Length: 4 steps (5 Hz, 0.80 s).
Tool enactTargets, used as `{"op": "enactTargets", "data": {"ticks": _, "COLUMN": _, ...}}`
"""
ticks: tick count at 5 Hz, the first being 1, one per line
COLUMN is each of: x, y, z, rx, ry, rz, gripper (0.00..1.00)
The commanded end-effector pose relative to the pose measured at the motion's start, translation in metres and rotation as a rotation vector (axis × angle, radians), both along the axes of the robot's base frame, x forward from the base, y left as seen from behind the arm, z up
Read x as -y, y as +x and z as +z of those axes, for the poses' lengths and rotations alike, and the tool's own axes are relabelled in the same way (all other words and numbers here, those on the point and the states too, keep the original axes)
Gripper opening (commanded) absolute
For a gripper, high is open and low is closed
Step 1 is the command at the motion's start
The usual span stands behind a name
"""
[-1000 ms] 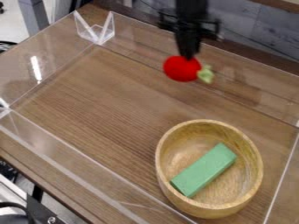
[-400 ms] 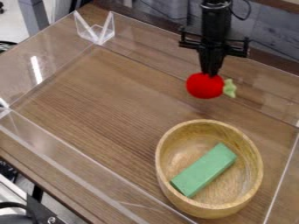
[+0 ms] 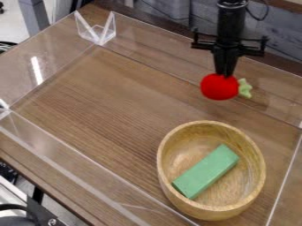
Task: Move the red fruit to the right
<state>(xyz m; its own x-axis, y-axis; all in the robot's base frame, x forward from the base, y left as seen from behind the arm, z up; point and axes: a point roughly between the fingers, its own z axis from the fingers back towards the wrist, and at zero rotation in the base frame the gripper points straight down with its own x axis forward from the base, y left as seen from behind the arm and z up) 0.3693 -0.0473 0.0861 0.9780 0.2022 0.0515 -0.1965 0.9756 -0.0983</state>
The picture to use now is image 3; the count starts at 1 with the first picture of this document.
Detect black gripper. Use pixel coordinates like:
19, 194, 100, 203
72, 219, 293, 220
191, 0, 269, 76

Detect green rectangular block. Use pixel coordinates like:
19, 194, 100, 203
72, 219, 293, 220
171, 144, 239, 200

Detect clear acrylic tray walls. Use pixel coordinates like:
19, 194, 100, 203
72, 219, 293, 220
0, 7, 302, 226

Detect black cable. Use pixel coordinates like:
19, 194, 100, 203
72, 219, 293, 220
0, 202, 35, 226

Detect grey table leg post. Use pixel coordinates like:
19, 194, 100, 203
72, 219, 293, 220
17, 0, 49, 36

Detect black metal clamp bracket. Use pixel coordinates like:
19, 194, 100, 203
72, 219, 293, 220
25, 197, 67, 226

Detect red plush fruit green leaves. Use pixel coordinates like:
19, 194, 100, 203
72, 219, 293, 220
199, 73, 253, 101

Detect oval wooden bowl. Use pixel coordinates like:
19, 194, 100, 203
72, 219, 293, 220
156, 120, 267, 221

